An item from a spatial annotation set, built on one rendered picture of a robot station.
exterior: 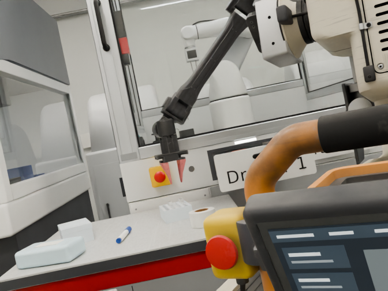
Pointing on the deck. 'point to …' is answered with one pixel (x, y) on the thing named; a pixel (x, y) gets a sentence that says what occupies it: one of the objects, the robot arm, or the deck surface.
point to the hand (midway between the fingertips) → (175, 180)
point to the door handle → (100, 25)
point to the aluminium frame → (114, 70)
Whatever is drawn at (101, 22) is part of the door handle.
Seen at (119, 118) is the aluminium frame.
